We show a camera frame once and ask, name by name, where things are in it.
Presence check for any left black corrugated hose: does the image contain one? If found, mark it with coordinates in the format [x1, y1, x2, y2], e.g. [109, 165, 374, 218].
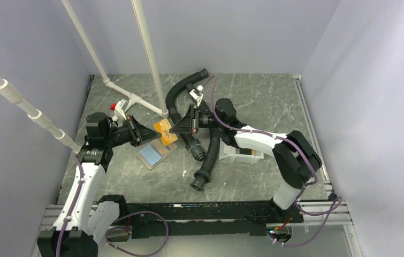
[165, 68, 208, 162]

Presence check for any right black corrugated hose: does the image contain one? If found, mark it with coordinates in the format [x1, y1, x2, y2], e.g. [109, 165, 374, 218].
[186, 83, 222, 192]

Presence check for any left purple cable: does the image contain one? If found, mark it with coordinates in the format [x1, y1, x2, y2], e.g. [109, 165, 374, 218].
[55, 156, 170, 257]

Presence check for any tan leather card holder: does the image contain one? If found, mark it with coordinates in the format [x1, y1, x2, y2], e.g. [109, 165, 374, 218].
[136, 139, 177, 170]

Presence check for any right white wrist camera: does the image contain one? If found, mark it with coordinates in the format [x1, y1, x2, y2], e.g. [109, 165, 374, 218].
[189, 85, 204, 107]

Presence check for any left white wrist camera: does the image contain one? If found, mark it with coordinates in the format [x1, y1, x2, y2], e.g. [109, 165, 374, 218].
[110, 99, 128, 123]

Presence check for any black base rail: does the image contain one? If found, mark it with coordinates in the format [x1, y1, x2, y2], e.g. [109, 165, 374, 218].
[113, 200, 303, 239]

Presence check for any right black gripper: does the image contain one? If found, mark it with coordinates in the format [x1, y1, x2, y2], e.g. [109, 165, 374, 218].
[169, 105, 225, 134]

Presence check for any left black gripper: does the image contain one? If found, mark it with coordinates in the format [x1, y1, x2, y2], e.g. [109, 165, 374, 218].
[104, 115, 161, 148]

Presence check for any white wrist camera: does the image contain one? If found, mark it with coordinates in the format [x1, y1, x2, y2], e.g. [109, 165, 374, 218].
[189, 85, 204, 107]
[110, 99, 128, 123]

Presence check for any white PVC pipe frame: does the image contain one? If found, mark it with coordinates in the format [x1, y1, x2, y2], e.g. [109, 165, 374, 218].
[0, 0, 170, 153]

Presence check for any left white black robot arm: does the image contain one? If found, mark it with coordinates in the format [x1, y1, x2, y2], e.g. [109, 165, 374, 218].
[37, 112, 161, 256]

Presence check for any black corrugated hose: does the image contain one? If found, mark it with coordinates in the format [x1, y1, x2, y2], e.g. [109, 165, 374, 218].
[186, 83, 222, 192]
[165, 68, 208, 162]

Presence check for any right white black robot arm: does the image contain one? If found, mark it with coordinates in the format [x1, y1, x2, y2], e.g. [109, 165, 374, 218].
[170, 98, 322, 222]

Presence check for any clear plastic card tray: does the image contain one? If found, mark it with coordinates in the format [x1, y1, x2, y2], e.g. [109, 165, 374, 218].
[219, 140, 264, 164]

